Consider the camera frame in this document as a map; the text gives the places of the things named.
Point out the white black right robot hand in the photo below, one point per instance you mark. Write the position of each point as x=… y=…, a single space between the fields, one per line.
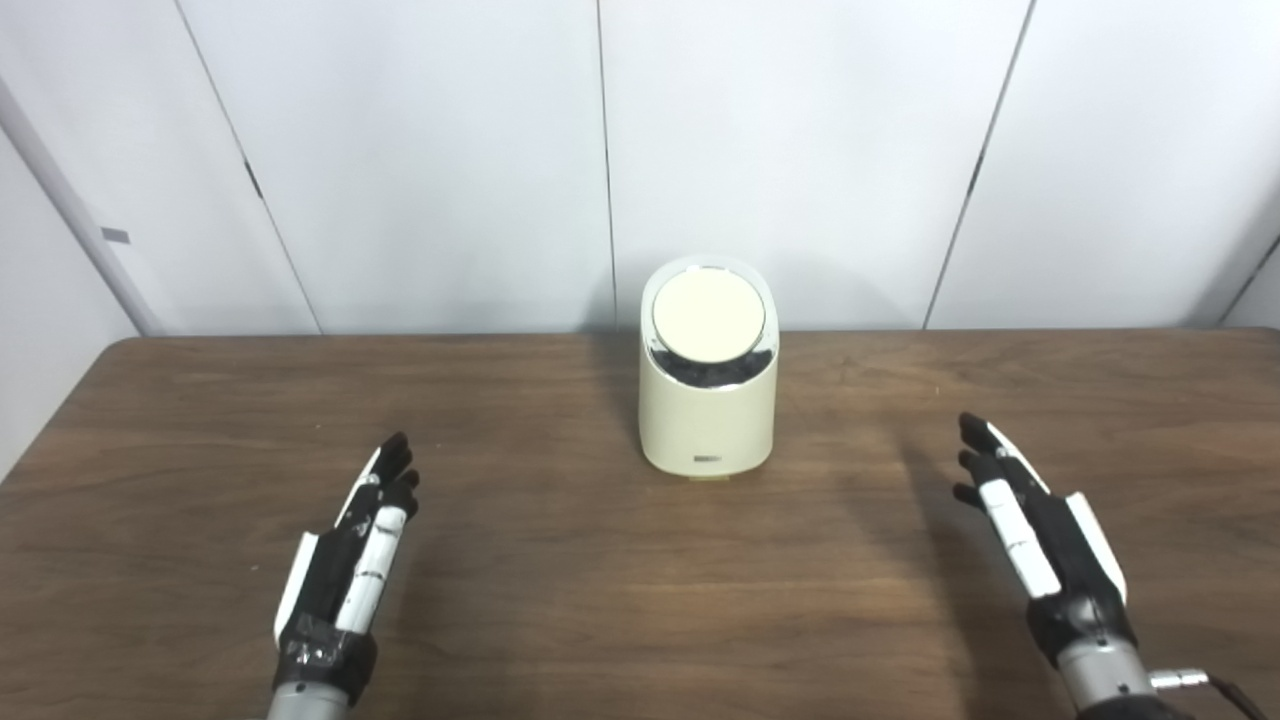
x=1070 y=540

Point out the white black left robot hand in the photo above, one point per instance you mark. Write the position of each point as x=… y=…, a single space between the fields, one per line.
x=330 y=580

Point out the round cream bin lid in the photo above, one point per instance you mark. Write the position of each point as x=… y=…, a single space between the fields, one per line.
x=708 y=313

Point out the cream-colored bin body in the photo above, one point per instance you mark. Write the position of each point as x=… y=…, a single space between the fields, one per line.
x=705 y=420

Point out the small grey wall sticker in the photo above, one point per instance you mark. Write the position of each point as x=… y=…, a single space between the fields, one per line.
x=115 y=236

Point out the white wall post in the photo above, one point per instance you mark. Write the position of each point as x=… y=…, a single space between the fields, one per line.
x=80 y=210

